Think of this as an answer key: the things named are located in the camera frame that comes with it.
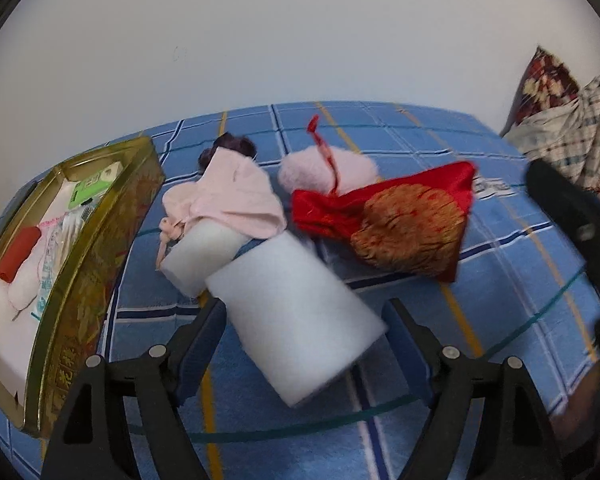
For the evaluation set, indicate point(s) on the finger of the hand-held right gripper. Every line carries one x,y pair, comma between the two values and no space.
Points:
555,195

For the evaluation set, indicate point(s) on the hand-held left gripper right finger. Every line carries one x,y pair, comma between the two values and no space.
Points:
410,355

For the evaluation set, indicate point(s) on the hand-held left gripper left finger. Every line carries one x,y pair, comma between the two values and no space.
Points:
200,355

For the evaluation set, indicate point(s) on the small white foam block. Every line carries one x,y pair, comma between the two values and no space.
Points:
200,260

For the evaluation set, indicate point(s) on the large white foam block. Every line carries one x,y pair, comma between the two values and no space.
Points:
295,320

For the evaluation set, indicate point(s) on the gold rectangular tin box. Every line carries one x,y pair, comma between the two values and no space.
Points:
90,300

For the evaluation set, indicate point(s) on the red gold brocade pouch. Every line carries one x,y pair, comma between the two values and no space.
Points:
405,225

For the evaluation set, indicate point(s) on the light pink cloth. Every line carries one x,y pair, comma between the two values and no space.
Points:
230,195

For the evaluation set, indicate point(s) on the cotton swab packet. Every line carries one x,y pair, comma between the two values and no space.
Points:
60,255

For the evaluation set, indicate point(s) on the pink fluffy puff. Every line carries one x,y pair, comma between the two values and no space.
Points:
360,170

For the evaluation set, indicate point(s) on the green tissue pack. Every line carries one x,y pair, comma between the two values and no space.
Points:
92,187

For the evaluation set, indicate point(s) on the red cloth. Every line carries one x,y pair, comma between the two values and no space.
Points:
17,255

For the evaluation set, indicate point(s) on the dark purple velvet scrunchie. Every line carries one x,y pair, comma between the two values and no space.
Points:
235,144

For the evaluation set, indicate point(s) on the person's right hand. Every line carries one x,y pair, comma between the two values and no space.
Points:
580,400

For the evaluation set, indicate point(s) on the checked plaid cloth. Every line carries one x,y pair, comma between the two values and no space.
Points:
580,130

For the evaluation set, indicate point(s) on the blue plaid bedsheet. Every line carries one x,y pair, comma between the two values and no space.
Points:
505,285

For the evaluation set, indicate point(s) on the maroon floral quilt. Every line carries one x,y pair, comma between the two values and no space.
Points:
545,80

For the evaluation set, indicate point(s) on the white foam tin lining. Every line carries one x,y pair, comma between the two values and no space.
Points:
10,355

